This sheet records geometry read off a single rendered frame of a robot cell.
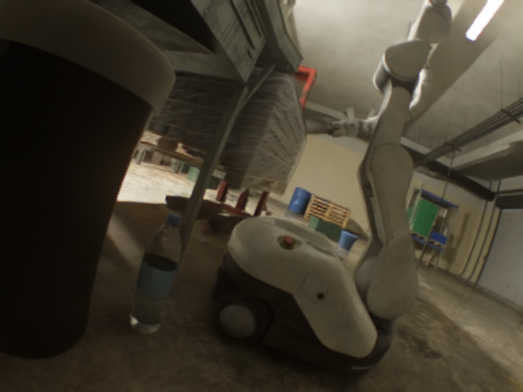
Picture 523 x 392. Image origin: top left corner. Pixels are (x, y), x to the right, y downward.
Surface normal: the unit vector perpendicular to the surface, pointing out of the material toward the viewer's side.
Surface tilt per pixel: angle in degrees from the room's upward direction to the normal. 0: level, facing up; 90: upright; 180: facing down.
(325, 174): 90
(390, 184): 90
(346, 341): 90
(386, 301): 90
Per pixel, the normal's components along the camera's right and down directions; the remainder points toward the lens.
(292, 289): -0.19, -0.04
